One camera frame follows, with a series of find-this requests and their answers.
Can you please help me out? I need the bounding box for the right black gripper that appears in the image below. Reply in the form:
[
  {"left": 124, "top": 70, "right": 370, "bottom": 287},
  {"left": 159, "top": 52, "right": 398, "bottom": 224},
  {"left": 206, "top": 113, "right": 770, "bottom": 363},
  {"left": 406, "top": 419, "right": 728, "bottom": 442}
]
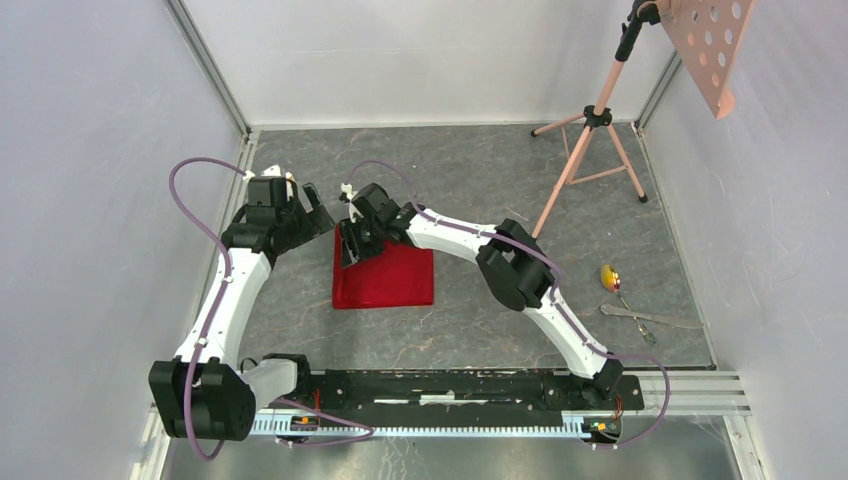
[{"left": 337, "top": 216, "right": 385, "bottom": 269}]

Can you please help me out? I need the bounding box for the red cloth napkin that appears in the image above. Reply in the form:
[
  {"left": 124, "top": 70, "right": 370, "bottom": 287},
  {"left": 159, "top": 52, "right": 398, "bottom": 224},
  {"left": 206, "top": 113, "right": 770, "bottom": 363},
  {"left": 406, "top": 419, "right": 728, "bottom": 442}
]
[{"left": 332, "top": 229, "right": 435, "bottom": 310}]

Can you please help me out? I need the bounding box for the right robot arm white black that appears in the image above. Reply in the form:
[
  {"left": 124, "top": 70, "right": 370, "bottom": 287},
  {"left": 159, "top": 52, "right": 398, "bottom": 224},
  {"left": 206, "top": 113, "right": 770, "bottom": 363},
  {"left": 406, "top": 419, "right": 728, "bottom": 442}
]
[{"left": 338, "top": 183, "right": 623, "bottom": 408}]

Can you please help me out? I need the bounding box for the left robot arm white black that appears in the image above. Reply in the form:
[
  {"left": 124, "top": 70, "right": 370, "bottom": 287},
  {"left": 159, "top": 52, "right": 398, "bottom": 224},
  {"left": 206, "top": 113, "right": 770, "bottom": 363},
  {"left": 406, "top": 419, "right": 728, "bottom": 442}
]
[{"left": 148, "top": 174, "right": 335, "bottom": 441}]

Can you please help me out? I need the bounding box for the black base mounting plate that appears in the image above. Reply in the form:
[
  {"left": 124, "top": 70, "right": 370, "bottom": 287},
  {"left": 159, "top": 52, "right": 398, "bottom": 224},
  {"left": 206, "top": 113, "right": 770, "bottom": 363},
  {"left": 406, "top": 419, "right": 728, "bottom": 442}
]
[{"left": 273, "top": 369, "right": 645, "bottom": 427}]

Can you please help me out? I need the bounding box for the iridescent spoon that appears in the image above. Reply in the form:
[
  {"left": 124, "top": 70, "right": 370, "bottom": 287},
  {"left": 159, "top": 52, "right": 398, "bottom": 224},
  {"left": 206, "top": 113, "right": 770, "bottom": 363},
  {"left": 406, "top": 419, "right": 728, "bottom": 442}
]
[{"left": 600, "top": 264, "right": 657, "bottom": 346}]

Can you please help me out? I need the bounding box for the pink tripod stand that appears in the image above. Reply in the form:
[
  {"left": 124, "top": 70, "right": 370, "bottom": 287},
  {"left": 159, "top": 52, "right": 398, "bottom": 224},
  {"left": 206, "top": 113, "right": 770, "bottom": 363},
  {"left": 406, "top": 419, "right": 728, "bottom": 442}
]
[{"left": 530, "top": 0, "right": 663, "bottom": 238}]

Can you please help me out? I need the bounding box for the pink perforated board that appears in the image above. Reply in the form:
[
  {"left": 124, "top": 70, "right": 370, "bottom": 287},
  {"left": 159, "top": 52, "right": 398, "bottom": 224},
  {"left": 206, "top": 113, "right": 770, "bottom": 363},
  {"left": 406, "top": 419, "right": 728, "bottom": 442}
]
[{"left": 657, "top": 0, "right": 756, "bottom": 120}]

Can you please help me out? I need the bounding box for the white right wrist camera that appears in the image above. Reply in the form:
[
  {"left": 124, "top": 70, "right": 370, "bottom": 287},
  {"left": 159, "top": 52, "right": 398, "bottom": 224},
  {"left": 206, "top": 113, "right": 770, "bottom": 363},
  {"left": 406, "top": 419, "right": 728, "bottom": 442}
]
[{"left": 339, "top": 183, "right": 359, "bottom": 222}]

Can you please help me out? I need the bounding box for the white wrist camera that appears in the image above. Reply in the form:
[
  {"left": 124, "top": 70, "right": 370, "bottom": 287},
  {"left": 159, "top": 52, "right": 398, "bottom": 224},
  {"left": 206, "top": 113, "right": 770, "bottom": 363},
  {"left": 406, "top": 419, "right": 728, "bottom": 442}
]
[
  {"left": 339, "top": 183, "right": 359, "bottom": 222},
  {"left": 242, "top": 165, "right": 296, "bottom": 199}
]

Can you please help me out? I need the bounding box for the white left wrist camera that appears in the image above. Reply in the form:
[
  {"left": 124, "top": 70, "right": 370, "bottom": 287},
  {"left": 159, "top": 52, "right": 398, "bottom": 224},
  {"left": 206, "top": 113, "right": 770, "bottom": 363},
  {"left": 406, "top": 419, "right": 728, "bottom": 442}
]
[{"left": 242, "top": 165, "right": 296, "bottom": 199}]

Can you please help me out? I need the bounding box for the white slotted cable duct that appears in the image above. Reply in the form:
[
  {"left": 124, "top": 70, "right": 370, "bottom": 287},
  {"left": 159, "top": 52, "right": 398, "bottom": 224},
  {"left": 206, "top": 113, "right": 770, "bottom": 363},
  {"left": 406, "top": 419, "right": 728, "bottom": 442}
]
[{"left": 249, "top": 411, "right": 591, "bottom": 440}]

